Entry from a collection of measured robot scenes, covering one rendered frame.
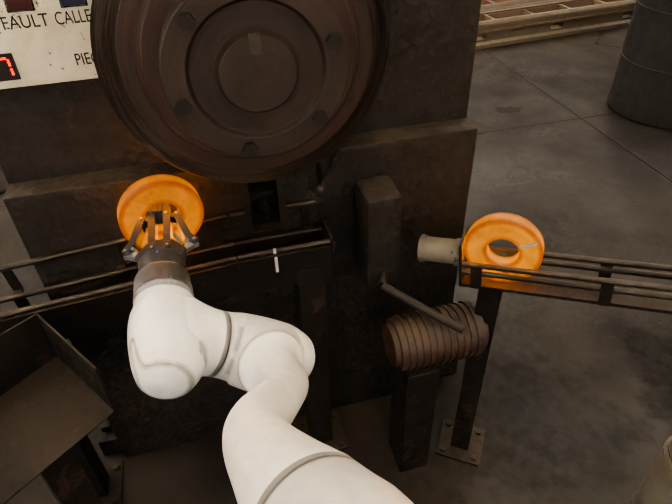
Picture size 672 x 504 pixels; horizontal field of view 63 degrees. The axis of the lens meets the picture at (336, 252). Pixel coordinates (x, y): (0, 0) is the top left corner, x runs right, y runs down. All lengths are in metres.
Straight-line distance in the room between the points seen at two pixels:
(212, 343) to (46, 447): 0.39
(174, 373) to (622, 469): 1.32
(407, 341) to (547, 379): 0.78
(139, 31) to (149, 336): 0.43
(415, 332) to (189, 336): 0.58
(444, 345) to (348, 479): 0.88
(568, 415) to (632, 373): 0.29
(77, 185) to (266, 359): 0.55
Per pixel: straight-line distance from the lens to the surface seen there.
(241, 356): 0.82
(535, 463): 1.71
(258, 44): 0.84
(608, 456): 1.79
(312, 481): 0.39
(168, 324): 0.79
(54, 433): 1.10
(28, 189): 1.20
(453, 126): 1.26
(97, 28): 0.93
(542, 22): 4.78
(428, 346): 1.23
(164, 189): 1.05
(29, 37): 1.09
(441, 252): 1.19
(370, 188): 1.16
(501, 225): 1.13
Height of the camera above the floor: 1.41
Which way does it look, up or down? 39 degrees down
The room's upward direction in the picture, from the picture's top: 2 degrees counter-clockwise
